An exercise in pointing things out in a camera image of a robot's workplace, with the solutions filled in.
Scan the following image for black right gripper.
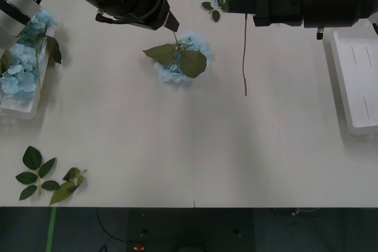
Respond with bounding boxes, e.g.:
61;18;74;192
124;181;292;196
227;0;305;27

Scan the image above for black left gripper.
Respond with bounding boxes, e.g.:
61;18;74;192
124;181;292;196
146;0;180;32

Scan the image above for dark green leaf twig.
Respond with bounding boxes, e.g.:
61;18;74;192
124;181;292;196
201;0;245;23
15;145;61;201

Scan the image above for shallow white box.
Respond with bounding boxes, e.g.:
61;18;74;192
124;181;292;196
0;9;58;120
329;29;378;135

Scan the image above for pale green leaf twig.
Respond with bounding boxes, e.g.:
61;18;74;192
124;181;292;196
49;167;89;207

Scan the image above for green tape strip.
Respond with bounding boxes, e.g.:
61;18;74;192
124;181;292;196
45;207;57;252

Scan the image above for red and white wires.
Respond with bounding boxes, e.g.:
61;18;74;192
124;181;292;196
291;207;321;217

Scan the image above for black floor cable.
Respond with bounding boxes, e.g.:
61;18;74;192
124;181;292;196
96;207;128;243

